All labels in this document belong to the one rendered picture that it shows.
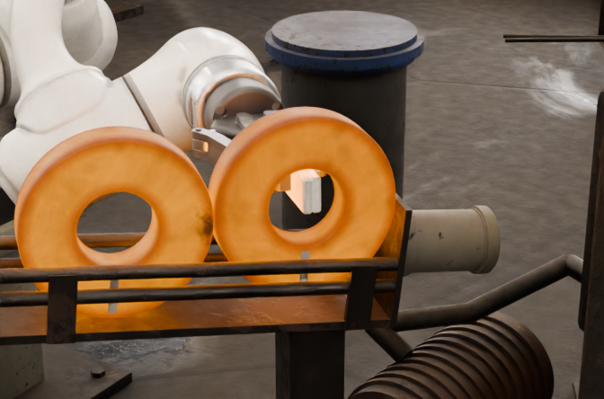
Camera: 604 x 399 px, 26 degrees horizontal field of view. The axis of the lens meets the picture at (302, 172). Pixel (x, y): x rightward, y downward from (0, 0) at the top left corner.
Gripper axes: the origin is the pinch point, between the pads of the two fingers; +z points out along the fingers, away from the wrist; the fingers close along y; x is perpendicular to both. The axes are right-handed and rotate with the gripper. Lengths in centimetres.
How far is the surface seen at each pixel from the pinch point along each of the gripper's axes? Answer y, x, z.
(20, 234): 23.0, -1.3, 1.6
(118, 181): 15.2, 2.4, 1.9
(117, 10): -34, -55, -326
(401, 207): -7.9, -2.2, 2.8
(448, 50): -124, -60, -261
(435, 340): -15.7, -20.5, -7.6
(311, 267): 0.1, -6.2, 3.6
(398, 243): -7.6, -5.2, 3.1
